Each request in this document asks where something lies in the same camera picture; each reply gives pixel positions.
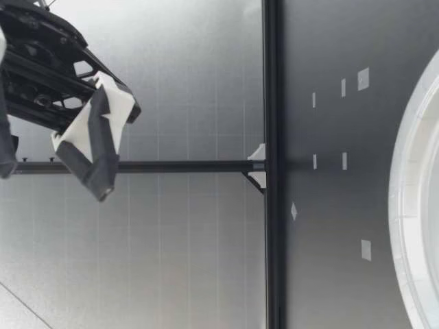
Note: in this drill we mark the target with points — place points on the white plate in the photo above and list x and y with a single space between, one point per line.
415 192

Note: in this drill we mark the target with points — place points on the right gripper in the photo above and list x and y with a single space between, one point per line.
41 58

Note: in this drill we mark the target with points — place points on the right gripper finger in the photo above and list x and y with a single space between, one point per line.
99 161

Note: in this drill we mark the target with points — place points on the black frame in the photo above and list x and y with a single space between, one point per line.
273 240

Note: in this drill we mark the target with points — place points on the white frame corner bracket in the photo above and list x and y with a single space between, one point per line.
259 179
259 153

